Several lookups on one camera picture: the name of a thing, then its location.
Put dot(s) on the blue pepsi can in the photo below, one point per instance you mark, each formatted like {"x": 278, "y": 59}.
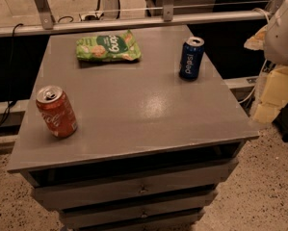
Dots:
{"x": 191, "y": 56}

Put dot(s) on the green rice chip bag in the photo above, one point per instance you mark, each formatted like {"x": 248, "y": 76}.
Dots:
{"x": 108, "y": 48}

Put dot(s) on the metal railing frame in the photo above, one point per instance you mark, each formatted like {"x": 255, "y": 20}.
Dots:
{"x": 57, "y": 17}

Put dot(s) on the red coca-cola can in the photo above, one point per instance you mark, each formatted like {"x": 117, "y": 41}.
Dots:
{"x": 56, "y": 111}

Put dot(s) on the grey drawer cabinet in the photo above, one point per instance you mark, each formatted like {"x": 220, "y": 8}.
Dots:
{"x": 150, "y": 148}

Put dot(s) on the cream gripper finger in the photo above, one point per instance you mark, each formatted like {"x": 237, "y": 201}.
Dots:
{"x": 256, "y": 42}
{"x": 274, "y": 96}

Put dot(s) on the white power strip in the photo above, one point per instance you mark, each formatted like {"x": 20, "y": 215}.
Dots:
{"x": 90, "y": 16}

